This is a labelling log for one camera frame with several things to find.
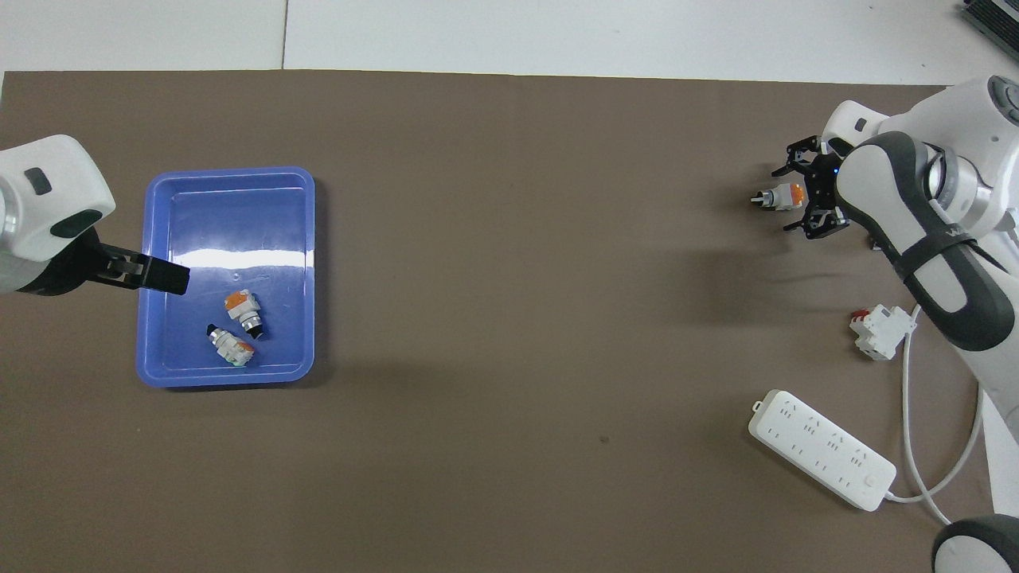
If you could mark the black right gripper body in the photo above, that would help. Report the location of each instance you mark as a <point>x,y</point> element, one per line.
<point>824,187</point>

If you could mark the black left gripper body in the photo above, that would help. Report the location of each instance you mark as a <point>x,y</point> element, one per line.
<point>68,270</point>

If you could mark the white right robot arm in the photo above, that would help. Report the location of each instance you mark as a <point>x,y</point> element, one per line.
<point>955,263</point>

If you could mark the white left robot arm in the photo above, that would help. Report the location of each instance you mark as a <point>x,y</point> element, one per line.
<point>48,183</point>

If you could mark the blue plastic tray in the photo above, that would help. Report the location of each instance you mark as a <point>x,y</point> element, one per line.
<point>191,239</point>

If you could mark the lower orange white connector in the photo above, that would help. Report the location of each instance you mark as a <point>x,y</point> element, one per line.
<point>241,309</point>

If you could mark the white red circuit breaker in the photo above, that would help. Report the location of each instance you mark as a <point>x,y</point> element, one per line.
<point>880,330</point>

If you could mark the white power strip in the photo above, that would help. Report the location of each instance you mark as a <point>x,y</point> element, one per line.
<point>820,447</point>

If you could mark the dark ribbed device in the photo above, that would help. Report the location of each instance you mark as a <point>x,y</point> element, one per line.
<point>995,20</point>

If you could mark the brown table mat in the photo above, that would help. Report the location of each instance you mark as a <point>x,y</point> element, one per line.
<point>517,278</point>

